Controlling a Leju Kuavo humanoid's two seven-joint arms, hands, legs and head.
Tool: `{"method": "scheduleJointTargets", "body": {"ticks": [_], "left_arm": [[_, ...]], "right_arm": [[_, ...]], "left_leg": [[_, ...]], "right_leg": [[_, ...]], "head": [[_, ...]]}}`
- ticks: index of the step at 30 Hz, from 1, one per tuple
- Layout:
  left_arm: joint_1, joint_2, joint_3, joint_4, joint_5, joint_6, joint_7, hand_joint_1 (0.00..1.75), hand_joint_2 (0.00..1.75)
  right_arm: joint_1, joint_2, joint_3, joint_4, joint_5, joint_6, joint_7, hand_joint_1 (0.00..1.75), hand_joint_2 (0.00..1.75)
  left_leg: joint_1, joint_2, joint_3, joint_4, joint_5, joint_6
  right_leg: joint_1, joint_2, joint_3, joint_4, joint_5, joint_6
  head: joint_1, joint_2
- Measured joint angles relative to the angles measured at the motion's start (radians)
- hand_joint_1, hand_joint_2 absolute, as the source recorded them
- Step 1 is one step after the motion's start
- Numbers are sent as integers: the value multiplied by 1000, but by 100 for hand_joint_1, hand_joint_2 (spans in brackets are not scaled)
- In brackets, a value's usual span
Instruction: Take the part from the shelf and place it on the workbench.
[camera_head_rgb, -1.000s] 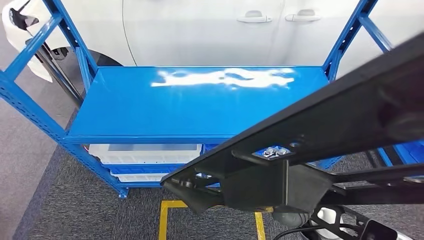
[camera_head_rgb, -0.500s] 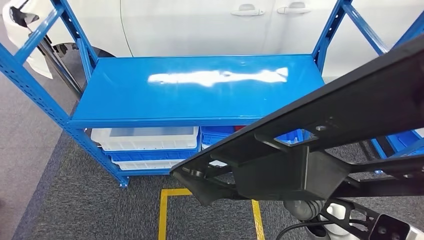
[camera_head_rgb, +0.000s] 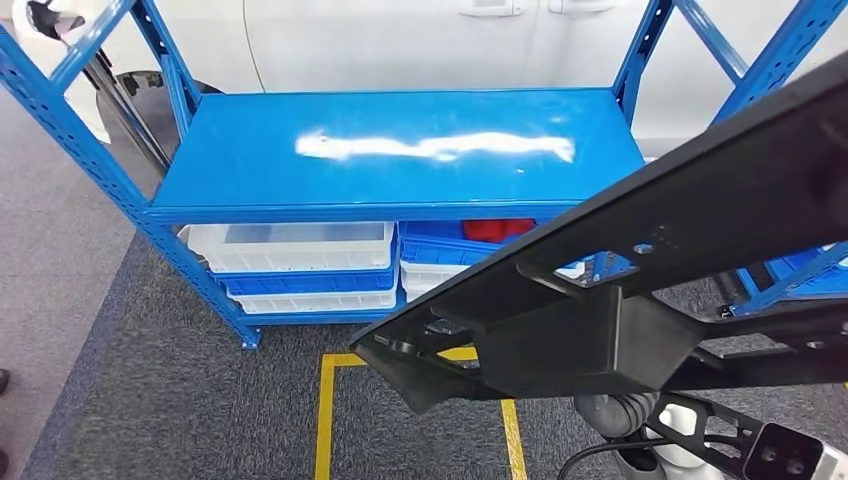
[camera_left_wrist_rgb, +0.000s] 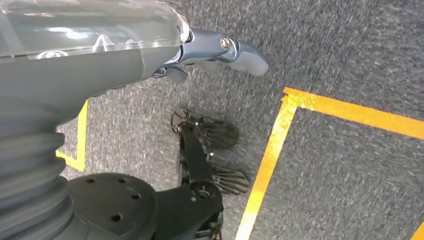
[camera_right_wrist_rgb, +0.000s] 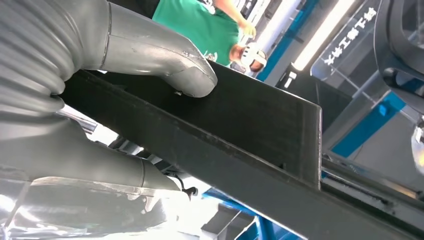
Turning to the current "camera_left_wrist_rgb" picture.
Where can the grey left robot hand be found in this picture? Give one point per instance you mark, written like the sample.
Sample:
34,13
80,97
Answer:
82,66

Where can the yellow floor tape square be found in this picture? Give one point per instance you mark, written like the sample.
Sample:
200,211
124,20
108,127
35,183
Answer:
348,112

